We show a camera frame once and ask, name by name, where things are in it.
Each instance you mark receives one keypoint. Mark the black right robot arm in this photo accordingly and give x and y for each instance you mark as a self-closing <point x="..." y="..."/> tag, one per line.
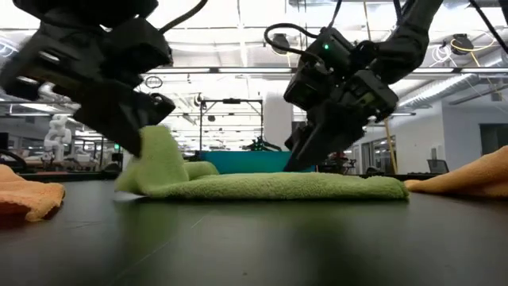
<point x="412" y="39"/>

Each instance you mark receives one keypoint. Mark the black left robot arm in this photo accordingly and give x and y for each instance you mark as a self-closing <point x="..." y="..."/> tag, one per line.
<point x="79" y="8"/>

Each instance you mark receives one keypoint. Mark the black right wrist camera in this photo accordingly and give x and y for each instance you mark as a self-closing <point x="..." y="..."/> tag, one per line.
<point x="305" y="87"/>

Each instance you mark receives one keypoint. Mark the green microfiber towel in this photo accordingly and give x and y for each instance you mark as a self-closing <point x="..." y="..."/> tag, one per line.
<point x="258" y="186"/>

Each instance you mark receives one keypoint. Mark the blue plastic bin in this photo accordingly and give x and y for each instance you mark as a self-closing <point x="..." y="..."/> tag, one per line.
<point x="246" y="162"/>

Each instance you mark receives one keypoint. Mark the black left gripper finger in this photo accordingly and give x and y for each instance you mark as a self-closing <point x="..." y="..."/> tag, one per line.
<point x="160" y="107"/>
<point x="115" y="115"/>

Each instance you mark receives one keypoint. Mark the long ceiling light strip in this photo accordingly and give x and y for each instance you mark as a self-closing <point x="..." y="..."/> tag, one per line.
<point x="238" y="70"/>
<point x="456" y="70"/>

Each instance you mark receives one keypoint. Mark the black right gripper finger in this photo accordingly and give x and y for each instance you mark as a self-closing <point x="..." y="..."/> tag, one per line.
<point x="294" y="145"/>
<point x="333" y="131"/>

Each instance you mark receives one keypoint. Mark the black metal frame rig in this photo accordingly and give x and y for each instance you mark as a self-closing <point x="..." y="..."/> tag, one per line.
<point x="231" y="101"/>

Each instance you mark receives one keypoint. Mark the orange fluffy microfiber towel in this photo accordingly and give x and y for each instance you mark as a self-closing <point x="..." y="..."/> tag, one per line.
<point x="476" y="175"/>

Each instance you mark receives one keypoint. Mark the orange-yellow ribbed microfiber towel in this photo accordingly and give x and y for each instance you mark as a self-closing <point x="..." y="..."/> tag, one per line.
<point x="24" y="194"/>

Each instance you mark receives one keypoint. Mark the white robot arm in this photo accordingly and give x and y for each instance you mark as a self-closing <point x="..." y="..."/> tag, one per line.
<point x="57" y="135"/>

